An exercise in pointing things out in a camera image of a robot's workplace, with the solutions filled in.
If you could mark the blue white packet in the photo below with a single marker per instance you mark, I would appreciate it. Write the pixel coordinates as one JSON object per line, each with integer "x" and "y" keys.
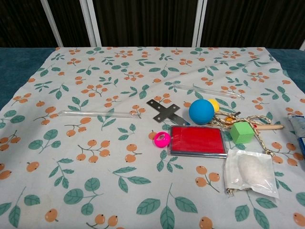
{"x": 297, "y": 128}

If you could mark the blue ball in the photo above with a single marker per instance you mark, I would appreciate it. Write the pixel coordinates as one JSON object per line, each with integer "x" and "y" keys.
{"x": 201, "y": 111}

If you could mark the red ink pad case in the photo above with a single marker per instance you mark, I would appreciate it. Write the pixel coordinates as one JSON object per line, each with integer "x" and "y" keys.
{"x": 197, "y": 142}

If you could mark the clear glass test tube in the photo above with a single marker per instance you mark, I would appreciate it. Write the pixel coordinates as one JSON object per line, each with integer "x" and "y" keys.
{"x": 95, "y": 113}
{"x": 207, "y": 91}

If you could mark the yellow ball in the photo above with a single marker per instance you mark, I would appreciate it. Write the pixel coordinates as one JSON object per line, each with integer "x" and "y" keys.
{"x": 214, "y": 104}

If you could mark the floral printed tablecloth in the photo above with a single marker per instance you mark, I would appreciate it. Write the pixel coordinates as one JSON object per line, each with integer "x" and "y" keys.
{"x": 95, "y": 167}

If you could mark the green cube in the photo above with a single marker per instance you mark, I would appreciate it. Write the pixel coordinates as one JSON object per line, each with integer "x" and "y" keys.
{"x": 240, "y": 132}

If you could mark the white sealed gauze packet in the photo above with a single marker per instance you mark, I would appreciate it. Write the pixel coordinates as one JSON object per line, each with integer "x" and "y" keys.
{"x": 250, "y": 173}

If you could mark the metal cross bracket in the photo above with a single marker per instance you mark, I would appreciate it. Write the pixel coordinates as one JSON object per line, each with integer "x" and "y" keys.
{"x": 166, "y": 113}

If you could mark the white screen frame post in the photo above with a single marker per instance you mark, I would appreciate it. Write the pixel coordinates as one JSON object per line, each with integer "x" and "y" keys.
{"x": 51, "y": 22}
{"x": 91, "y": 22}
{"x": 198, "y": 22}

